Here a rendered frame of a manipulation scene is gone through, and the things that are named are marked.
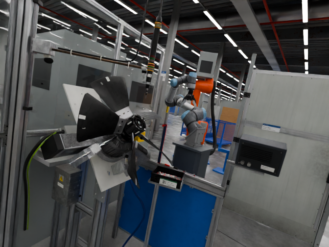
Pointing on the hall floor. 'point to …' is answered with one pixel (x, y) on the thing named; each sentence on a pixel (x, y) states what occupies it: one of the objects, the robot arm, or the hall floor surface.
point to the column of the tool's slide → (16, 127)
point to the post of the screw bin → (151, 215)
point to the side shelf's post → (55, 224)
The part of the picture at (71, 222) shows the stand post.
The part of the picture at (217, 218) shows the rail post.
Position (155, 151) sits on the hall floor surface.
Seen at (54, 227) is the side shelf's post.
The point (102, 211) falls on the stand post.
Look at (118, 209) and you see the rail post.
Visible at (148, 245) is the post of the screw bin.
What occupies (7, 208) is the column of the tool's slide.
